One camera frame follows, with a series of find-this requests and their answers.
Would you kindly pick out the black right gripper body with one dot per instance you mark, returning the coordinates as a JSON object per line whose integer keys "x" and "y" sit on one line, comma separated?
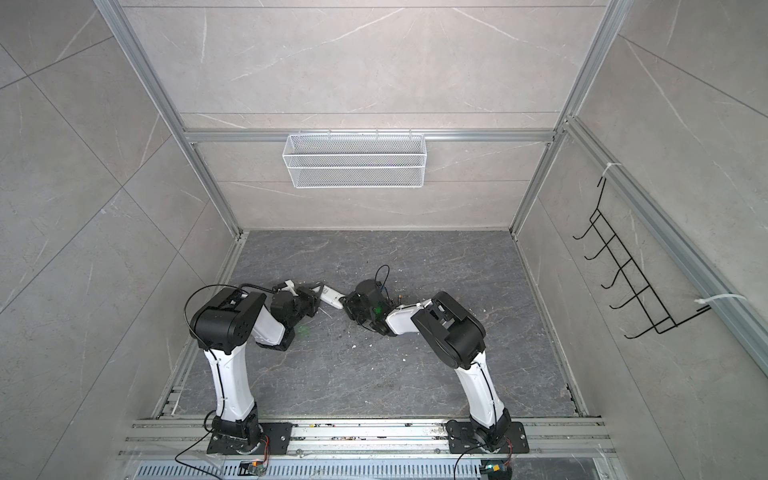
{"x": 356, "y": 310}

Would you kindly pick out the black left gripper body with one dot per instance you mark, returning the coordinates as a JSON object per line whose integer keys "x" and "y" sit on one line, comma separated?
{"x": 308, "y": 303}

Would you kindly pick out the white remote control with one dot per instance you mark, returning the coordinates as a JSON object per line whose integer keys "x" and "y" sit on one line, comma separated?
{"x": 331, "y": 297}

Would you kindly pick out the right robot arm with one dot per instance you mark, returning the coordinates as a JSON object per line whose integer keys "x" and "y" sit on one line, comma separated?
{"x": 456, "y": 337}

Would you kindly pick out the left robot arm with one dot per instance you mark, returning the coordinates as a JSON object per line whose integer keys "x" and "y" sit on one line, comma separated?
{"x": 222, "y": 328}

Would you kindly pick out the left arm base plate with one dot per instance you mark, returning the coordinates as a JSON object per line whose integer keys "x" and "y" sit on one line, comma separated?
{"x": 239, "y": 438}

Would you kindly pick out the white wire mesh basket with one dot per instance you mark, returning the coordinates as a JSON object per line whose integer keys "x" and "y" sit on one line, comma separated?
{"x": 355, "y": 160}

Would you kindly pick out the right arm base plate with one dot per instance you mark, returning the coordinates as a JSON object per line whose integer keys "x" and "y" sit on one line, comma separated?
{"x": 470, "y": 437}

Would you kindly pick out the aluminium front rail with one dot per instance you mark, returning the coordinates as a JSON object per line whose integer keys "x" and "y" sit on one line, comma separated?
{"x": 547, "y": 437}

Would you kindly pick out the black wire hook rack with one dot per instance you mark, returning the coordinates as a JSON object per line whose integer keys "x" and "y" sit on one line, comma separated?
{"x": 628, "y": 270}

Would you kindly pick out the left aluminium frame post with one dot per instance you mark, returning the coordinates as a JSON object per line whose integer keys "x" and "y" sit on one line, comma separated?
{"x": 117, "y": 21}

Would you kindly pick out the aluminium corner frame post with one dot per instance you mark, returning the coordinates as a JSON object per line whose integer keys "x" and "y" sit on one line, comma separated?
{"x": 615, "y": 15}

